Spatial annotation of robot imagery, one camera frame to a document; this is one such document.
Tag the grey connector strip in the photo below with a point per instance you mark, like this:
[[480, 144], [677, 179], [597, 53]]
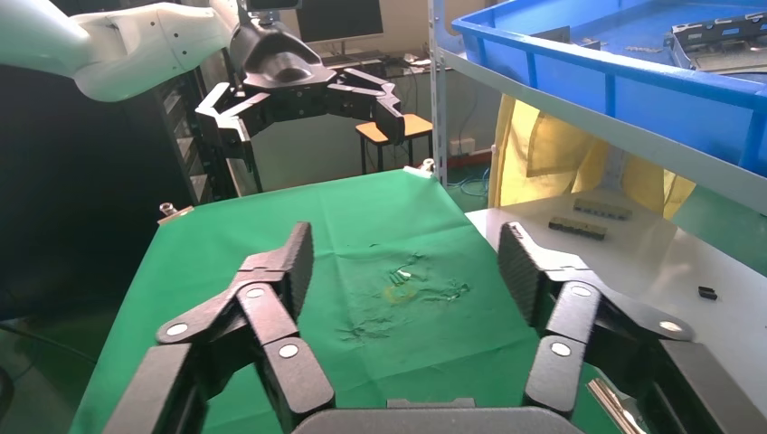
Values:
[[578, 229], [602, 209]]

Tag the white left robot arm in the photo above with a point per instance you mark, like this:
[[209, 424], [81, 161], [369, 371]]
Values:
[[120, 48]]

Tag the black equipment rack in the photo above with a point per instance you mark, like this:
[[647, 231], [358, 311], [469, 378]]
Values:
[[186, 156]]

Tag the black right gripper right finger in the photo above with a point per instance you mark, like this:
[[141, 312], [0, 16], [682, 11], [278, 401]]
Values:
[[569, 311]]

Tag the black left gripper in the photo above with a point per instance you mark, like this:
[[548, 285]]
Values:
[[281, 66]]

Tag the blue plastic bin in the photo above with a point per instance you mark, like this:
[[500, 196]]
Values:
[[569, 84]]

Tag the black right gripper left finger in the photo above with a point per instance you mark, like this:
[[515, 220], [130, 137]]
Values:
[[281, 359]]

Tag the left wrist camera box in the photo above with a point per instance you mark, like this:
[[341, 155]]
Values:
[[272, 5]]

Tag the yellow fabric sheet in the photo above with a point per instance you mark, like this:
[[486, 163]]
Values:
[[551, 156]]

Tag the silver stamped metal part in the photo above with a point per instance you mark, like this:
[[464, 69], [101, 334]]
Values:
[[719, 54], [560, 35]]

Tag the green table cloth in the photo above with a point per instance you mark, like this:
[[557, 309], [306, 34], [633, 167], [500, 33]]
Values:
[[371, 227]]

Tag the black computer monitor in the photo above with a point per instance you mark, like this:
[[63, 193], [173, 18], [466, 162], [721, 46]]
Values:
[[338, 18]]

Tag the white wall socket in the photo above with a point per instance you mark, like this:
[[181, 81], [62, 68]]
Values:
[[462, 147]]

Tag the small black plastic piece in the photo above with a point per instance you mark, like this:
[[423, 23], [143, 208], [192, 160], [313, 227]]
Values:
[[707, 293]]

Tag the orange top stool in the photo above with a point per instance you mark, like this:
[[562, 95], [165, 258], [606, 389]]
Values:
[[413, 126]]

